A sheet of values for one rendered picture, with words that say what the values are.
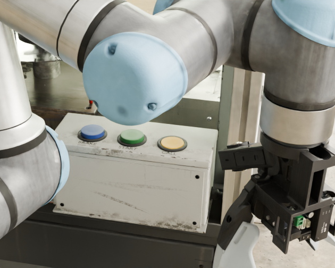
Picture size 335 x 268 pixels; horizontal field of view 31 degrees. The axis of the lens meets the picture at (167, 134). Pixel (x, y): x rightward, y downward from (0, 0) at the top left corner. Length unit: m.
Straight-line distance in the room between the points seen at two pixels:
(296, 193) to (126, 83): 0.24
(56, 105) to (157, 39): 0.78
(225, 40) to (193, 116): 0.62
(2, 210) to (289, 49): 0.45
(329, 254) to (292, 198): 1.61
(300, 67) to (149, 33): 0.15
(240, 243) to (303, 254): 1.54
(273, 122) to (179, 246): 0.59
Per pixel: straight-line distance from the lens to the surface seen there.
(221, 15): 0.57
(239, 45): 0.58
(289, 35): 0.56
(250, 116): 0.96
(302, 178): 0.62
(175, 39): 0.50
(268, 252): 2.20
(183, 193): 1.01
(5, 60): 0.82
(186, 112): 1.18
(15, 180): 0.85
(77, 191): 1.07
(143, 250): 1.17
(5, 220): 0.84
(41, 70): 1.36
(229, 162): 0.72
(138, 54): 0.46
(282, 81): 0.58
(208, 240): 1.13
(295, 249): 2.24
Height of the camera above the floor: 1.41
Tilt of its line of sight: 30 degrees down
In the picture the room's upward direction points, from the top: 2 degrees clockwise
